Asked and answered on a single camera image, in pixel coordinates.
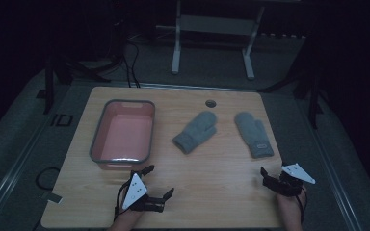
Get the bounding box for black cable loop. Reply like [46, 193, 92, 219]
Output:
[35, 167, 62, 192]

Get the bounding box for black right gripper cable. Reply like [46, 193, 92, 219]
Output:
[295, 187, 309, 224]

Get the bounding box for person's left hand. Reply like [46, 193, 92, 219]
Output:
[108, 209, 143, 231]

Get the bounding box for grey mitten with label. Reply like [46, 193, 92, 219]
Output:
[233, 111, 275, 159]

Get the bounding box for plain grey mitten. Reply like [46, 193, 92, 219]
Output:
[172, 110, 219, 155]

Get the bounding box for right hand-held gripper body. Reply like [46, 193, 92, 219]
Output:
[278, 163, 316, 198]

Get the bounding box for black tripod stand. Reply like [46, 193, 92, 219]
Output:
[259, 32, 325, 130]
[41, 47, 112, 116]

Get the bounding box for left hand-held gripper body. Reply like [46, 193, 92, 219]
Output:
[120, 172, 152, 213]

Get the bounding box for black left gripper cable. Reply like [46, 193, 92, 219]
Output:
[113, 178, 133, 222]

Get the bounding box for white metal stand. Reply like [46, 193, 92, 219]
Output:
[155, 0, 266, 81]

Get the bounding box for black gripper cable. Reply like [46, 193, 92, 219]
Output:
[295, 187, 309, 224]
[113, 178, 133, 222]

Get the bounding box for pink basin with grey rim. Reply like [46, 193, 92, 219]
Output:
[89, 99, 156, 170]

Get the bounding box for black floor cables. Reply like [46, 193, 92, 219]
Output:
[120, 38, 142, 89]

